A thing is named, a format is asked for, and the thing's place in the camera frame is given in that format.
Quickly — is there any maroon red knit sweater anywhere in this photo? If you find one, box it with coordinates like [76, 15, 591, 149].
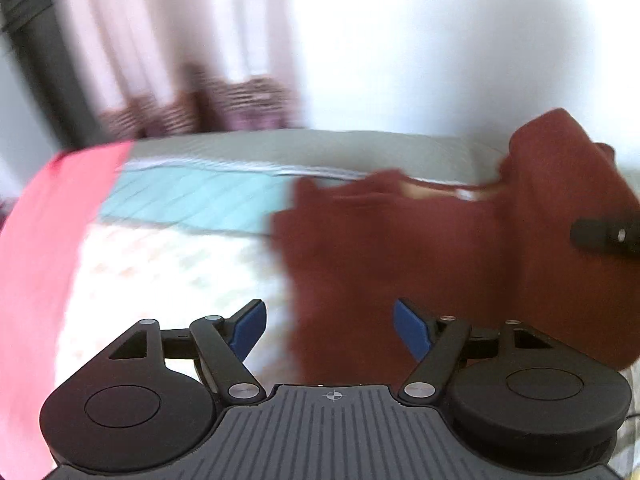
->
[271, 110, 639, 386]

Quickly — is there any pink lace curtain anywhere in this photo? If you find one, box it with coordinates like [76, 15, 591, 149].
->
[54, 0, 302, 140]

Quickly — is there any patterned bed cover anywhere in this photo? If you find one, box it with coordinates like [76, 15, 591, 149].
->
[49, 128, 640, 480]

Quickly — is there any dark wooden furniture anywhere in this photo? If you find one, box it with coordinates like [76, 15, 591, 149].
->
[1, 0, 110, 150]

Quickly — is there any pink bed sheet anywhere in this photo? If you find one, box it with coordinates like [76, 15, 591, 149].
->
[1, 142, 132, 479]

